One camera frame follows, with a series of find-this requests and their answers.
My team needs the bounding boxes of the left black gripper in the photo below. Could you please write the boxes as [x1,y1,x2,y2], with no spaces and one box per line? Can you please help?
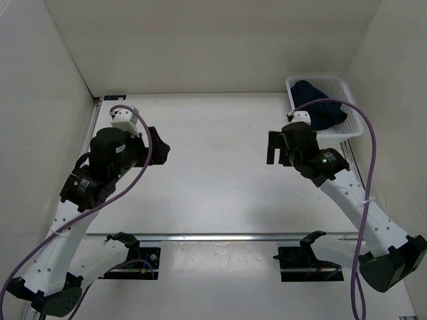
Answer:
[110,127,169,181]

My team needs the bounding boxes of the navy blue shorts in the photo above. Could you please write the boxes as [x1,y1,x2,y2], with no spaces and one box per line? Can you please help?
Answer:
[291,81,348,131]

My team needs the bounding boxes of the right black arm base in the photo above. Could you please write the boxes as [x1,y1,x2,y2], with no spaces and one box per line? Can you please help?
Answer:
[273,246,344,283]

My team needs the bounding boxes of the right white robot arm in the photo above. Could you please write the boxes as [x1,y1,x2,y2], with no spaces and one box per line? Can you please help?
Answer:
[266,122,426,293]

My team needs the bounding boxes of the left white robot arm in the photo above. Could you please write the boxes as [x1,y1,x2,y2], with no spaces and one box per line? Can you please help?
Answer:
[1,127,170,318]

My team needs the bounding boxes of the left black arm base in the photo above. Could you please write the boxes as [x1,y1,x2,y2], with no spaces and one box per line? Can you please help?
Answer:
[99,243,161,281]

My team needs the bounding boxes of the blue corner label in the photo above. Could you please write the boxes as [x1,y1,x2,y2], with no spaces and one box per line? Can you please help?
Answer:
[103,95,127,101]

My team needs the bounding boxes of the white plastic mesh basket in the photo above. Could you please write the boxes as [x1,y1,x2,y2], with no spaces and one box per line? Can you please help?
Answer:
[286,75,363,144]

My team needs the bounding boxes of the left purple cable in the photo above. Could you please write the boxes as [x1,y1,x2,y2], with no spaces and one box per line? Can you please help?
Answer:
[0,105,154,320]

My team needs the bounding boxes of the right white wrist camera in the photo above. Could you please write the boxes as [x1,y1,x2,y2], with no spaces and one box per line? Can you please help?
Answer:
[286,110,312,125]

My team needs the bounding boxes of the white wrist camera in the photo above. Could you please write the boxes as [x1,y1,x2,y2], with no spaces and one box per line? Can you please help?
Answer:
[109,106,139,137]
[286,110,312,125]

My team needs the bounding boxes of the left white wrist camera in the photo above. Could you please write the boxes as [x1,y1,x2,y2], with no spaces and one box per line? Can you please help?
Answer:
[109,106,139,137]

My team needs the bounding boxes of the aluminium right rail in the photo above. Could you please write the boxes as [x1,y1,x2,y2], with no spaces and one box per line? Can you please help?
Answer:
[340,141,365,189]

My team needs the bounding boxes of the aluminium rail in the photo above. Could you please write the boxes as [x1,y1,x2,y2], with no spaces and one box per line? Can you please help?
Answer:
[78,97,103,157]
[340,141,365,189]
[83,232,358,242]

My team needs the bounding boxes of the aluminium left rail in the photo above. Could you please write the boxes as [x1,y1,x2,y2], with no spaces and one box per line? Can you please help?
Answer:
[78,97,103,157]

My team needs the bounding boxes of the aluminium front rail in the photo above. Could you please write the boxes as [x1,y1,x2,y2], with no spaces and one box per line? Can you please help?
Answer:
[83,232,358,242]

